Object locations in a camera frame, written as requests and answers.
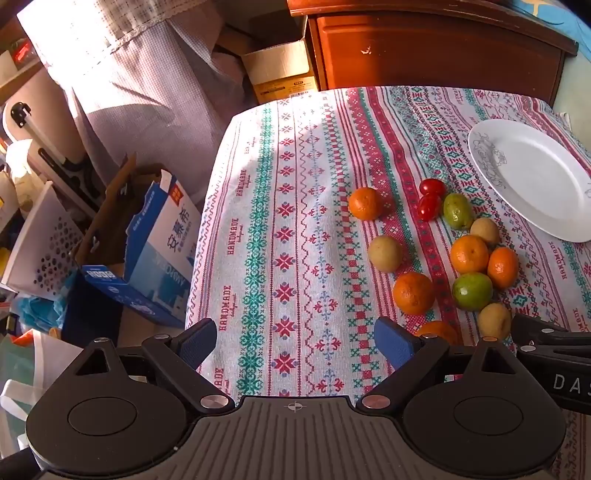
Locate open yellow cardboard box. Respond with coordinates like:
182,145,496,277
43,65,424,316
240,39,320,105

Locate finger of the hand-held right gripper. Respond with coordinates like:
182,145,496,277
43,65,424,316
510,313,591,355

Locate brown wooden nightstand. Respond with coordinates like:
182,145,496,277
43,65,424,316
286,0,580,107

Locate white patterned plate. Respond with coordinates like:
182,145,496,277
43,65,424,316
467,119,591,243

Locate pale green bed sheet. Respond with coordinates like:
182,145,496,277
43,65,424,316
551,48,591,139

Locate white rod with black clamp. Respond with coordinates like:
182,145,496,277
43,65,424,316
10,102,93,174

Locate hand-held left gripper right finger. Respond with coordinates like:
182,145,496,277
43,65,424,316
355,316,520,411

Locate checked grey curtain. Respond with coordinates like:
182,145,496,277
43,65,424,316
16,0,259,204

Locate white perforated plastic basket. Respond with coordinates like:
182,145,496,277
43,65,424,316
0,180,86,301

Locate blue and white carton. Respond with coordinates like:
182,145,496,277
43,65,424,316
76,168,202,329

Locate tan longan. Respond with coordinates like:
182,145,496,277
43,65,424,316
476,302,512,342
470,217,501,246
368,234,404,273

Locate green jujube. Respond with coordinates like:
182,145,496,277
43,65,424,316
451,272,495,311
443,192,475,230

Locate patterned woven tablecloth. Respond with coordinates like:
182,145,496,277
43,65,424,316
185,85,591,480

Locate red cherry tomato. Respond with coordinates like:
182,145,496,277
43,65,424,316
417,193,444,222
419,178,448,198

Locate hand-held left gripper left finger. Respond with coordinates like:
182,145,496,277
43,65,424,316
74,318,236,414

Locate brown cardboard flap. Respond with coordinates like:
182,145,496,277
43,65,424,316
74,154,139,268

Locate orange mandarin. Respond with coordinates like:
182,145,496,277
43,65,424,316
348,186,385,221
487,246,520,291
450,234,490,274
392,271,436,316
413,320,459,346

